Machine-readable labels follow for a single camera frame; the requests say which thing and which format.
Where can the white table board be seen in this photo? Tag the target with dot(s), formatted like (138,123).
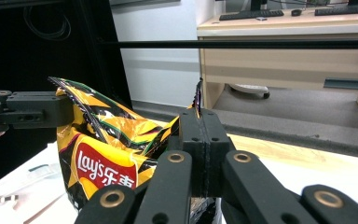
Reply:
(292,177)

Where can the black computer mouse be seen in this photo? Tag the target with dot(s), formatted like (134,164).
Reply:
(296,12)

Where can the black horizontal frame bar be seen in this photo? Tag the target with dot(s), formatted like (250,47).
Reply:
(261,44)

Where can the black curtain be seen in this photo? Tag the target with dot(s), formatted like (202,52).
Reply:
(28,53)

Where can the black keyboard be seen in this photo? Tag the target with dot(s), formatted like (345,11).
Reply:
(345,10)
(251,14)

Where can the yellow black chips bag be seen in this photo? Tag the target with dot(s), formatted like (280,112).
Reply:
(112,146)

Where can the white cabinet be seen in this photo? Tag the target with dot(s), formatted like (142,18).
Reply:
(161,74)

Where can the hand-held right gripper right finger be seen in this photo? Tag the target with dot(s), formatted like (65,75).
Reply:
(214,146)

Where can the black monitor stand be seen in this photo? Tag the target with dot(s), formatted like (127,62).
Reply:
(258,4)
(355,2)

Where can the light wooden desk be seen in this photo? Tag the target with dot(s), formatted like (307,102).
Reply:
(286,62)

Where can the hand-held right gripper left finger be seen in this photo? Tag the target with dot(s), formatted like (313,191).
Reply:
(195,149)

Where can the wooden table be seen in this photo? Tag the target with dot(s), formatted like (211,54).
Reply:
(276,149)

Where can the clear plastic tray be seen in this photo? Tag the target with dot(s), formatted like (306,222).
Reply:
(40,175)

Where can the flat wheeled base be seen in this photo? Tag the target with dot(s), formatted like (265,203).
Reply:
(250,89)

